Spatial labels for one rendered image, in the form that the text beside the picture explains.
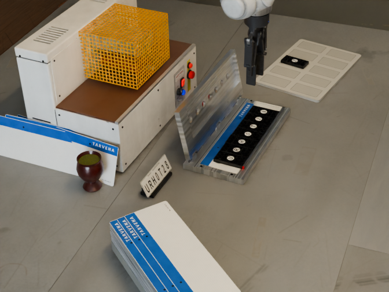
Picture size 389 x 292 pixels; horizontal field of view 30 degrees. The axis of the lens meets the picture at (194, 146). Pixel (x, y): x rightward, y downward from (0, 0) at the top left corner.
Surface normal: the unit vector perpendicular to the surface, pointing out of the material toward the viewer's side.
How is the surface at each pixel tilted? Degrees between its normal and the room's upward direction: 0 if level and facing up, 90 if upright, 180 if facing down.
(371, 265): 0
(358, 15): 90
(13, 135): 63
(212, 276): 0
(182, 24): 0
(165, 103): 90
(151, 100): 90
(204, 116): 78
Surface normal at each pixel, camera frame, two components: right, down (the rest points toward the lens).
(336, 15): -0.36, 0.55
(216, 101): 0.88, 0.07
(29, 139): -0.37, 0.11
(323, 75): -0.02, -0.81
